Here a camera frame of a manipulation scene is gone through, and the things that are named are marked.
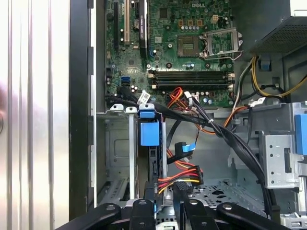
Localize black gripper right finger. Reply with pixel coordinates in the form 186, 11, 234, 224
173, 181, 289, 230

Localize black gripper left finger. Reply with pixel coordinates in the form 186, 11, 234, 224
69, 181, 159, 230

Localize red yellow disk power wire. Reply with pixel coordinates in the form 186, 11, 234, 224
157, 153, 205, 195

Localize hard disk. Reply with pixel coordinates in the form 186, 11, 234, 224
137, 104, 168, 209

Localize metal disk bay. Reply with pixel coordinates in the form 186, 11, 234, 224
95, 103, 169, 209

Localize black RAM slot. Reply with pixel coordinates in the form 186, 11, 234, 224
148, 80, 235, 86
148, 84, 235, 91
148, 69, 235, 76
148, 74, 235, 81

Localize black expansion slot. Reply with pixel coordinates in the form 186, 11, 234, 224
113, 0, 121, 52

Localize beige expansion slot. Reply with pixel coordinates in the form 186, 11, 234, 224
123, 0, 131, 45

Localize person's hand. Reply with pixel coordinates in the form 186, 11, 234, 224
0, 82, 10, 115

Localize metal drive cage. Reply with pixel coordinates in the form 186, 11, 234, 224
255, 102, 307, 193

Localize black open PC case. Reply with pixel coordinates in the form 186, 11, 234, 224
69, 0, 307, 230

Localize green Dell motherboard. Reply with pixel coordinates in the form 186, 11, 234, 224
105, 0, 237, 109

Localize dark square CPU socket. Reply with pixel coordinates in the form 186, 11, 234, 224
177, 35, 200, 58

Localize black graphics card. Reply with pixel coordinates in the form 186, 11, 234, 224
138, 0, 150, 56

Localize grey power supply unit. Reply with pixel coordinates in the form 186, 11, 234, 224
248, 9, 307, 58

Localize black data wire blue tab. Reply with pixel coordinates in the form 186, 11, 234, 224
166, 119, 198, 165

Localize black wire bundle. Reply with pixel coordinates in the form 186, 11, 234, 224
105, 92, 279, 218

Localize long orange wire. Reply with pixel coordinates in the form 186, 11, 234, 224
196, 106, 248, 135

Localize orange red wire loop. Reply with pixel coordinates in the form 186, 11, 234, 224
167, 87, 190, 109

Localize blue plastic drive bracket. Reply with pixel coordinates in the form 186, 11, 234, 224
295, 114, 307, 157

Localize grey white wire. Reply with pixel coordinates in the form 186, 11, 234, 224
233, 59, 255, 106

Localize yellow power wires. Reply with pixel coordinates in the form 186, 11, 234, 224
250, 56, 307, 98

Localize metal socket cover frame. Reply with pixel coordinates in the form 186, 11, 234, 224
202, 27, 242, 59

